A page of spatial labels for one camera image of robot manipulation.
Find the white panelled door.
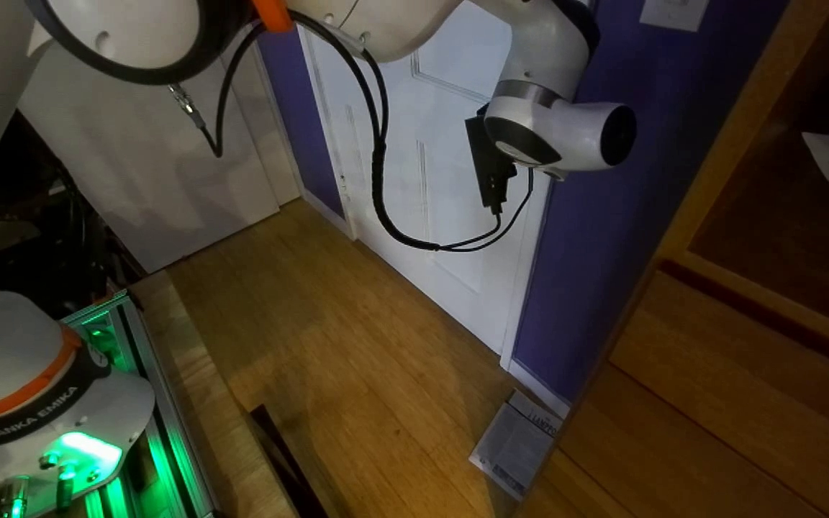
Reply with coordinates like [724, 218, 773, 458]
[295, 0, 569, 360]

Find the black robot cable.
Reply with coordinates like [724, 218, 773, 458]
[166, 12, 537, 257]

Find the plain white closet door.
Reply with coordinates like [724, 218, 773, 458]
[13, 26, 305, 277]

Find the white floor vent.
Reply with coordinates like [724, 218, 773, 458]
[465, 393, 564, 503]

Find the white light switch plate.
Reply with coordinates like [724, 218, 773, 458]
[636, 0, 714, 35]

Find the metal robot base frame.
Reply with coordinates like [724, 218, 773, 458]
[53, 291, 220, 518]

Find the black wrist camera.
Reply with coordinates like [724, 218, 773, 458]
[477, 177, 517, 216]

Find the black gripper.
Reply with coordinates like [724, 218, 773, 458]
[462, 106, 521, 195]

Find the dark wooden cabinet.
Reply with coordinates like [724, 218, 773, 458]
[514, 0, 829, 518]

